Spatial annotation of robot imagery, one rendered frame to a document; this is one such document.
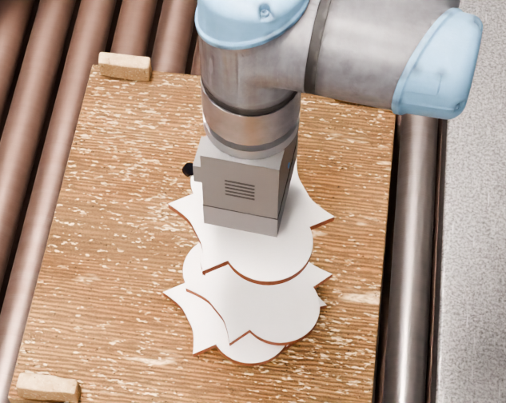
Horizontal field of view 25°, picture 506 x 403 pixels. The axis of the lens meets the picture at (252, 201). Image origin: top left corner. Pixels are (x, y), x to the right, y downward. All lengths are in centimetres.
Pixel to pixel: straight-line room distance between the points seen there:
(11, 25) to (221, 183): 57
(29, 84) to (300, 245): 48
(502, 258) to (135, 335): 39
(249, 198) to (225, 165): 5
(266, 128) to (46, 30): 60
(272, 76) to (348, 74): 5
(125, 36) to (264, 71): 62
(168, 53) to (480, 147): 38
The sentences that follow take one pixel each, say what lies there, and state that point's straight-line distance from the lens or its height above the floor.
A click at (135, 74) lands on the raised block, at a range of 132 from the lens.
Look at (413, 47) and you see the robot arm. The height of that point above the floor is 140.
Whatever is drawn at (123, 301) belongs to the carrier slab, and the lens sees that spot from 119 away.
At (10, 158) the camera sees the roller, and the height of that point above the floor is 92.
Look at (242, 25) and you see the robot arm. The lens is 76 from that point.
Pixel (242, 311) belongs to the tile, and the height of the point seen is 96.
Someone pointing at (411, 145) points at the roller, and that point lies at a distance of 131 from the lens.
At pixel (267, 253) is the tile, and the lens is 100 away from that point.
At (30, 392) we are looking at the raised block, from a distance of 114.
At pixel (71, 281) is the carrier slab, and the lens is 121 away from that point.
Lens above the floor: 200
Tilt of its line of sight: 59 degrees down
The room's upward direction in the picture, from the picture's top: straight up
